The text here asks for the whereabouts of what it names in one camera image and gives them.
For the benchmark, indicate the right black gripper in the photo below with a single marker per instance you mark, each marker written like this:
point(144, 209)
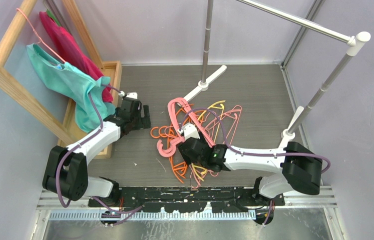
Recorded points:
point(189, 159)

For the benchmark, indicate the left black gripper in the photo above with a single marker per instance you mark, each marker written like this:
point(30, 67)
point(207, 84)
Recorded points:
point(142, 122)

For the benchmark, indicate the thick pink plastic hanger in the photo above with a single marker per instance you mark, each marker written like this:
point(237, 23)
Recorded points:
point(180, 139)

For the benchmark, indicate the yellow wire hanger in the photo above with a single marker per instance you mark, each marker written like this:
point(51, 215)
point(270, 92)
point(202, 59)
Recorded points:
point(211, 107)

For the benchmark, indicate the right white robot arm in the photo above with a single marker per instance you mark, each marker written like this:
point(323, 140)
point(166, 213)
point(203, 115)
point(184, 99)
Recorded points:
point(291, 168)

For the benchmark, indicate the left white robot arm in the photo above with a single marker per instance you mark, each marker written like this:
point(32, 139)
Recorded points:
point(67, 167)

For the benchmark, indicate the teal mesh shirt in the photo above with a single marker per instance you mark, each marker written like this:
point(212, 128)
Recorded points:
point(69, 81)

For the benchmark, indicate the magenta shirt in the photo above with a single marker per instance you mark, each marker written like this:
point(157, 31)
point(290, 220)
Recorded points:
point(67, 47)

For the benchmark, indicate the pink hanger on wooden rack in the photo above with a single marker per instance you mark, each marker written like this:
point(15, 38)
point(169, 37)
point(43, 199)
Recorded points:
point(41, 41)

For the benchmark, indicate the orange wire hanger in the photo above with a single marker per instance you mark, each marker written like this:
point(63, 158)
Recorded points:
point(166, 134)
point(173, 145)

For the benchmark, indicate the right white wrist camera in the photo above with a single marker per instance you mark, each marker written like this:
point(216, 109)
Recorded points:
point(189, 130)

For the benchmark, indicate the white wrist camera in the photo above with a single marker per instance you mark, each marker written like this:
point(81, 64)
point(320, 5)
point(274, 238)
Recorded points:
point(189, 130)
point(132, 95)

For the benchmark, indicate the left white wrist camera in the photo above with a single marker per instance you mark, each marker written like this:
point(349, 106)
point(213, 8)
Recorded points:
point(132, 95)

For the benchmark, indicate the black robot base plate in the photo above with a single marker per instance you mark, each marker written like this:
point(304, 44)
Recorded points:
point(184, 203)

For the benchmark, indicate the wooden clothes rack frame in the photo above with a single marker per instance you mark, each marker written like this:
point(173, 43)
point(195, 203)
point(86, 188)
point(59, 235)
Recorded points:
point(66, 131)

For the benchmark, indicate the metal clothes rail stand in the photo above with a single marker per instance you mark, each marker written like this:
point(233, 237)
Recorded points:
point(355, 44)

